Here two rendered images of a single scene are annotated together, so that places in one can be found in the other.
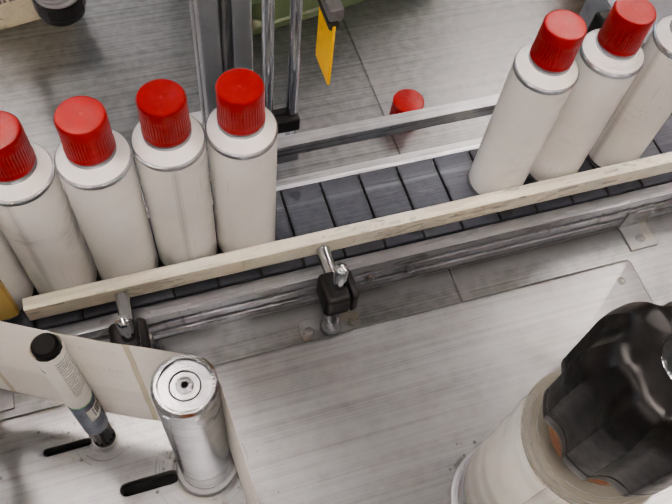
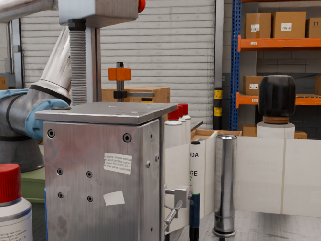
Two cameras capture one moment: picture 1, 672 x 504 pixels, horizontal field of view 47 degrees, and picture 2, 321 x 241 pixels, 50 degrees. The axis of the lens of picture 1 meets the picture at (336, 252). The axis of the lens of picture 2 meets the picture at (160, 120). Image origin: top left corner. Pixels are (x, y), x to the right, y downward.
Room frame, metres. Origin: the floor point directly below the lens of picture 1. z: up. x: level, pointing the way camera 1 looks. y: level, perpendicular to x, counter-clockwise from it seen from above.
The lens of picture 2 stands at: (-0.20, 0.61, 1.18)
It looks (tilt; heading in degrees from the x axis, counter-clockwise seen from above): 8 degrees down; 313
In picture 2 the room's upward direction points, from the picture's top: straight up
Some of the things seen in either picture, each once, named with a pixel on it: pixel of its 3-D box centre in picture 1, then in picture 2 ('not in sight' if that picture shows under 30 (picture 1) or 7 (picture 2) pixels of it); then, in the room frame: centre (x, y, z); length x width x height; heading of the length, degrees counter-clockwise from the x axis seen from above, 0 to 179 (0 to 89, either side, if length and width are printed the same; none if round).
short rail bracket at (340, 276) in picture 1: (337, 299); not in sight; (0.29, -0.01, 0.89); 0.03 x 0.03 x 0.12; 25
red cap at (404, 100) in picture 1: (406, 109); not in sight; (0.55, -0.05, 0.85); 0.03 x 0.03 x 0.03
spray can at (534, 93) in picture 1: (525, 113); (173, 142); (0.45, -0.14, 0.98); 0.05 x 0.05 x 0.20
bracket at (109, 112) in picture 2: not in sight; (114, 109); (0.10, 0.37, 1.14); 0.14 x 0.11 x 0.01; 115
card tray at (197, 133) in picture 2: not in sight; (213, 138); (0.79, -0.87, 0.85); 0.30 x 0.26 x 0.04; 115
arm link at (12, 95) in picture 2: not in sight; (16, 110); (0.81, 0.16, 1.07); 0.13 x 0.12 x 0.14; 4
